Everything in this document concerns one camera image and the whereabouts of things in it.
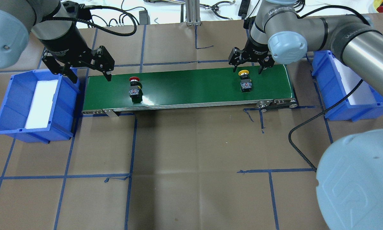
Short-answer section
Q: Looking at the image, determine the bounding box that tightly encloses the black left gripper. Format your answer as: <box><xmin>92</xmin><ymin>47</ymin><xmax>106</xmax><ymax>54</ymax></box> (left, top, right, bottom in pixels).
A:
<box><xmin>38</xmin><ymin>15</ymin><xmax>115</xmax><ymax>84</ymax></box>

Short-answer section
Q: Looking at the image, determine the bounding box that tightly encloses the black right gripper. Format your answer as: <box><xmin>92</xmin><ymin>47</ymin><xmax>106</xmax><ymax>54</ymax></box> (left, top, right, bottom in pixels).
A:
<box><xmin>228</xmin><ymin>38</ymin><xmax>275</xmax><ymax>74</ymax></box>

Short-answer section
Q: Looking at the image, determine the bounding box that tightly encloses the yellow mushroom push button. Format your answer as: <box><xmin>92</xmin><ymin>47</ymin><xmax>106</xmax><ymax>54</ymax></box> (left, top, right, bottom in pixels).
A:
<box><xmin>238</xmin><ymin>70</ymin><xmax>252</xmax><ymax>93</ymax></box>

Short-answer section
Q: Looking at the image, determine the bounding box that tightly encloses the red mushroom push button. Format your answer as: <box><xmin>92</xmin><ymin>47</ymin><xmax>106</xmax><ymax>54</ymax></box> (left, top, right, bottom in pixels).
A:
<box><xmin>129</xmin><ymin>77</ymin><xmax>142</xmax><ymax>99</ymax></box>

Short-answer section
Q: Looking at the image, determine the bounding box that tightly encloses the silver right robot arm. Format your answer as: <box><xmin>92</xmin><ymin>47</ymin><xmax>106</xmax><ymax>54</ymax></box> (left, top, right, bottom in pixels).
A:
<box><xmin>229</xmin><ymin>0</ymin><xmax>383</xmax><ymax>230</ymax></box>

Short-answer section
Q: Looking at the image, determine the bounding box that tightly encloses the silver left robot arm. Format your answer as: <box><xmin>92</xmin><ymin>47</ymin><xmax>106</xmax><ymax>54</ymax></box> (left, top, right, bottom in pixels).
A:
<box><xmin>0</xmin><ymin>0</ymin><xmax>115</xmax><ymax>83</ymax></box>

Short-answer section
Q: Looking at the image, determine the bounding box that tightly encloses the green conveyor belt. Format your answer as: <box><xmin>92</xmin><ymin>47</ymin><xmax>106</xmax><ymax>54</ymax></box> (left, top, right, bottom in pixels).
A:
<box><xmin>82</xmin><ymin>65</ymin><xmax>299</xmax><ymax>115</ymax></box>

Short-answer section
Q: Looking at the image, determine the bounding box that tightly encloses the blue left storage bin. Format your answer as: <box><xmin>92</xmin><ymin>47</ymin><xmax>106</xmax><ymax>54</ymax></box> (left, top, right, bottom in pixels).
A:
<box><xmin>0</xmin><ymin>69</ymin><xmax>80</xmax><ymax>143</ymax></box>

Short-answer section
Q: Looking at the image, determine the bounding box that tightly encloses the blue storage bin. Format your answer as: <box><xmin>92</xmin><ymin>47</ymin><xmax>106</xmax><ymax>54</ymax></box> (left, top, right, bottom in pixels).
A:
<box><xmin>0</xmin><ymin>69</ymin><xmax>80</xmax><ymax>143</ymax></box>
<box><xmin>312</xmin><ymin>50</ymin><xmax>383</xmax><ymax>122</ymax></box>

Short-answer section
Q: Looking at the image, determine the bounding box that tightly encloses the silver reach grabber tool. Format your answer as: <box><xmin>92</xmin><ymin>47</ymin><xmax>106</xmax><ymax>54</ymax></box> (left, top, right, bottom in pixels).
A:
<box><xmin>199</xmin><ymin>0</ymin><xmax>237</xmax><ymax>20</ymax></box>

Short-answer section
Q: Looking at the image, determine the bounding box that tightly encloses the white foam pad left bin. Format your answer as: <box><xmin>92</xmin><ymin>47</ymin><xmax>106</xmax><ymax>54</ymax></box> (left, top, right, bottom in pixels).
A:
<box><xmin>24</xmin><ymin>80</ymin><xmax>58</xmax><ymax>129</ymax></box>

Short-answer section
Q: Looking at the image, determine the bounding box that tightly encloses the white foam pad bin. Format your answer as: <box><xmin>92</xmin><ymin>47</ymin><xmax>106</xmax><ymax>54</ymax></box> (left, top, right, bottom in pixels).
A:
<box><xmin>333</xmin><ymin>57</ymin><xmax>375</xmax><ymax>106</ymax></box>
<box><xmin>24</xmin><ymin>80</ymin><xmax>58</xmax><ymax>129</ymax></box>

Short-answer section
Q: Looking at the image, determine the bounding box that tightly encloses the black power adapter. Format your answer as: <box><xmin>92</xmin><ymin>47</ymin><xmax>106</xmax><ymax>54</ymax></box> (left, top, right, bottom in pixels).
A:
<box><xmin>139</xmin><ymin>9</ymin><xmax>150</xmax><ymax>25</ymax></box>

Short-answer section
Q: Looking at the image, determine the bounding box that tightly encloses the blue right storage bin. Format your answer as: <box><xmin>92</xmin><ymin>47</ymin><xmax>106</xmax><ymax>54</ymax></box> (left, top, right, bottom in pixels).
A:
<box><xmin>312</xmin><ymin>50</ymin><xmax>383</xmax><ymax>122</ymax></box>

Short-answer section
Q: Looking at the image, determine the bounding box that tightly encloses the white foam pad right bin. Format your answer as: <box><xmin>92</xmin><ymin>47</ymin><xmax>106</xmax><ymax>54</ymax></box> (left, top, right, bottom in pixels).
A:
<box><xmin>333</xmin><ymin>57</ymin><xmax>375</xmax><ymax>106</ymax></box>

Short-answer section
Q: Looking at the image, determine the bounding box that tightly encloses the aluminium frame post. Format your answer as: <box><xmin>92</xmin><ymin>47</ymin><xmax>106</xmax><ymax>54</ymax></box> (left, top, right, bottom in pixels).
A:
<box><xmin>185</xmin><ymin>0</ymin><xmax>201</xmax><ymax>26</ymax></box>

